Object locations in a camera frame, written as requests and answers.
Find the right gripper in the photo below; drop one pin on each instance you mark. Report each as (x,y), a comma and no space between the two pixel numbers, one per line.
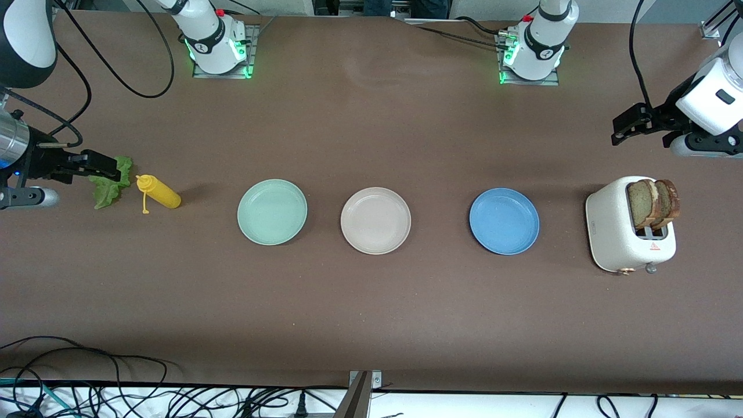
(42,159)

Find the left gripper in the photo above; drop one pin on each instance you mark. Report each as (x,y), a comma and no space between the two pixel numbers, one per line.
(666,118)

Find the green lettuce leaf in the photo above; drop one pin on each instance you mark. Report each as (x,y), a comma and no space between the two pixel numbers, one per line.
(107,191)

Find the yellow mustard squeeze bottle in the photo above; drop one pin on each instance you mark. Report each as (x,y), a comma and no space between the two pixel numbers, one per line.
(162,194)

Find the brown toast bread slice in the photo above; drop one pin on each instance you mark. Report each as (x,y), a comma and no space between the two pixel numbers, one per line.
(641,203)
(672,200)

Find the blue round plate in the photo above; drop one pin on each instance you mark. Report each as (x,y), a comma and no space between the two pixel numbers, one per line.
(504,221)

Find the mint green round plate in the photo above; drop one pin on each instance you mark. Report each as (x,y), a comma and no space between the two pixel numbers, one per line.
(271,212)

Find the beige round plate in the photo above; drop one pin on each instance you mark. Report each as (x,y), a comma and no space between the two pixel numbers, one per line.
(375,220)

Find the white two-slot toaster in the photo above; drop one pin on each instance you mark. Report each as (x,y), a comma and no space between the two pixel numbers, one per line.
(609,232)

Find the person in blue jeans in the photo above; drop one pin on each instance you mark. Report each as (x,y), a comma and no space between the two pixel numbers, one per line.
(406,7)

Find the black power plug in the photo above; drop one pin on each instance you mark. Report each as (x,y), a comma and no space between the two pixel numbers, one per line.
(301,406)

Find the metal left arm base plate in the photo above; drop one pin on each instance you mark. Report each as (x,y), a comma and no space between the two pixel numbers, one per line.
(531,82)

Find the aluminium profile rail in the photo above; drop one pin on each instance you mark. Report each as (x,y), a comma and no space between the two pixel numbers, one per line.
(709,30)

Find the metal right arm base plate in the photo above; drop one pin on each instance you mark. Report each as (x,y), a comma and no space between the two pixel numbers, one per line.
(253,46)

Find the grey metal post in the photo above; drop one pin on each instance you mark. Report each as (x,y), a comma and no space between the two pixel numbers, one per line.
(355,400)

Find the small metal bracket plate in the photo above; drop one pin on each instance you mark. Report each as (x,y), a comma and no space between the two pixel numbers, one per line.
(376,380)

